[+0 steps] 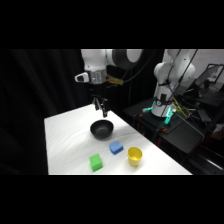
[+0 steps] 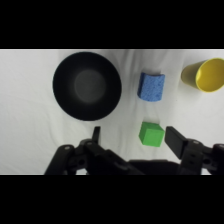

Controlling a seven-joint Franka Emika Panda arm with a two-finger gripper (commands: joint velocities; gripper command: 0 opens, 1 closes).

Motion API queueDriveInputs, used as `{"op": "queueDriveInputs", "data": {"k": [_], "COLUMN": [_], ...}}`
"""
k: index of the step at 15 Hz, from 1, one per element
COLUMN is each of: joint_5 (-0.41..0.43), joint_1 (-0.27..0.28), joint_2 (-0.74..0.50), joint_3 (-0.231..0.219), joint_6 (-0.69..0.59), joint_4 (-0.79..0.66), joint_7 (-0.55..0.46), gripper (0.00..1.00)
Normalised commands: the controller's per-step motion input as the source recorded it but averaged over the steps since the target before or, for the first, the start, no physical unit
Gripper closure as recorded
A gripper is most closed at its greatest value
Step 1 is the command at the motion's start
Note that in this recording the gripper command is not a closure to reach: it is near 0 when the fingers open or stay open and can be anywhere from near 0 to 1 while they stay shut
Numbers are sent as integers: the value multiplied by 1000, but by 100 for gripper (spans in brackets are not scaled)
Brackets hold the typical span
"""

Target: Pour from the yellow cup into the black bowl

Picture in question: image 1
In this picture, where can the blue sponge block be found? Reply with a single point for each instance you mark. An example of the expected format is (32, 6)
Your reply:
(116, 147)

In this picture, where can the yellow plastic cup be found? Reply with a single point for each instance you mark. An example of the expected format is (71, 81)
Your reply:
(134, 156)

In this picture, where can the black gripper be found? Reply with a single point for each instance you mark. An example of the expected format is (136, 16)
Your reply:
(98, 89)

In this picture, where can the black bowl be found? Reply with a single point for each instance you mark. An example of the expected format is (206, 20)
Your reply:
(101, 129)

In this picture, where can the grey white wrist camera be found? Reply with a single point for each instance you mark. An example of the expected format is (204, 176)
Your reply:
(81, 77)

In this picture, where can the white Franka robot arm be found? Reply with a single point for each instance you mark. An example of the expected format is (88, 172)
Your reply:
(96, 60)

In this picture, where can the black robot stand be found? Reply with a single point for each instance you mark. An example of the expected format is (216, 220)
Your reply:
(181, 133)

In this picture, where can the dark tilted monitor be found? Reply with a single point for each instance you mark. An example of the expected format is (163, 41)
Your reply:
(209, 76)

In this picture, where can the green cube block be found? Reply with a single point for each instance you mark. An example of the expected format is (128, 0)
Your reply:
(96, 162)

